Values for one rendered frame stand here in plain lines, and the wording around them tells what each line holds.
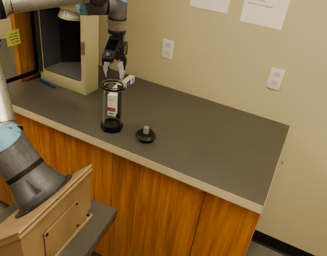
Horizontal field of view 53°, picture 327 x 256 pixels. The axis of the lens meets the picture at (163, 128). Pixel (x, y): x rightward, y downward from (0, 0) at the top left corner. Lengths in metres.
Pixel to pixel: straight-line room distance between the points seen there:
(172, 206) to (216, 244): 0.25
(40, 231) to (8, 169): 0.19
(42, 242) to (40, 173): 0.18
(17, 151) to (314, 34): 1.38
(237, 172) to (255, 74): 0.64
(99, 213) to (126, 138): 0.45
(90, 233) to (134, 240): 0.73
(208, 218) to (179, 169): 0.26
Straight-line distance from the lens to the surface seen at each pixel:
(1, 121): 1.12
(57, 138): 1.69
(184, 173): 1.33
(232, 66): 1.85
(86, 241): 1.07
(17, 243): 0.88
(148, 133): 1.46
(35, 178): 0.96
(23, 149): 0.97
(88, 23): 1.71
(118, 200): 1.66
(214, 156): 1.45
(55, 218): 0.94
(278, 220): 2.29
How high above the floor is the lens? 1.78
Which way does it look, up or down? 32 degrees down
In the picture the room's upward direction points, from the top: 8 degrees clockwise
